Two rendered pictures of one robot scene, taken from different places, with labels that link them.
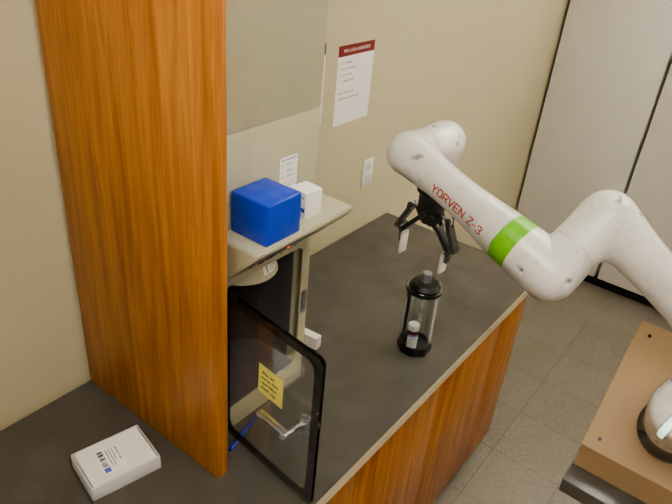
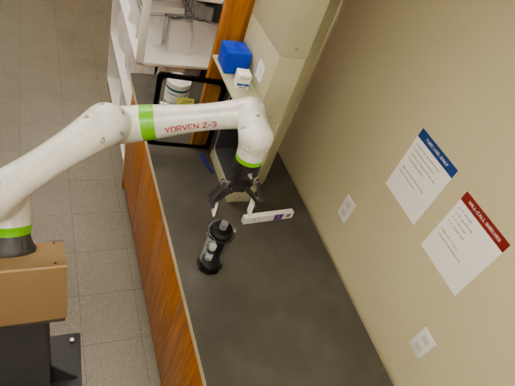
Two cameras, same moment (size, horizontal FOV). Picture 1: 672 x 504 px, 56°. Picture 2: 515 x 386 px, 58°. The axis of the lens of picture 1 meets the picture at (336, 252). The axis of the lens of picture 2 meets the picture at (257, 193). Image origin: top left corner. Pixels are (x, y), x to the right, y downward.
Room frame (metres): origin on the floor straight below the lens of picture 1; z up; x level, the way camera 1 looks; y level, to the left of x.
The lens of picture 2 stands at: (1.99, -1.31, 2.46)
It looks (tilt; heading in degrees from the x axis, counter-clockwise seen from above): 43 degrees down; 111
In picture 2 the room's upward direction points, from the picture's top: 23 degrees clockwise
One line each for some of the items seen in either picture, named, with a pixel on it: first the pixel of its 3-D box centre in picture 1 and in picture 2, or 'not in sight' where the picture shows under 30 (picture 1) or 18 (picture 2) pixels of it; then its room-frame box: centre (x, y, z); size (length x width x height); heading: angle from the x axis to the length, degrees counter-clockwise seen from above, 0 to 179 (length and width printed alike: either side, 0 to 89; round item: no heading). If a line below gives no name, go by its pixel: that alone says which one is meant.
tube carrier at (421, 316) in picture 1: (419, 315); (215, 246); (1.53, -0.26, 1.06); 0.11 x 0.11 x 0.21
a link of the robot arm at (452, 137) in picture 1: (440, 148); (254, 139); (1.51, -0.24, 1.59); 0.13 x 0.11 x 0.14; 135
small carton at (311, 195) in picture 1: (305, 199); (242, 78); (1.23, 0.08, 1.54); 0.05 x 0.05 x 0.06; 49
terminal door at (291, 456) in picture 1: (267, 398); (185, 113); (0.99, 0.11, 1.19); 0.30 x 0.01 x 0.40; 48
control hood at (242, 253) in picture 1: (287, 240); (233, 87); (1.19, 0.11, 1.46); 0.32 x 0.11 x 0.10; 145
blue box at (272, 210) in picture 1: (266, 211); (234, 57); (1.13, 0.15, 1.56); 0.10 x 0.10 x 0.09; 55
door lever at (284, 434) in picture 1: (279, 421); not in sight; (0.91, 0.08, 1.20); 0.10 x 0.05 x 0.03; 48
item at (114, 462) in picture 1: (116, 461); not in sight; (0.98, 0.45, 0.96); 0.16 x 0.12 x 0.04; 133
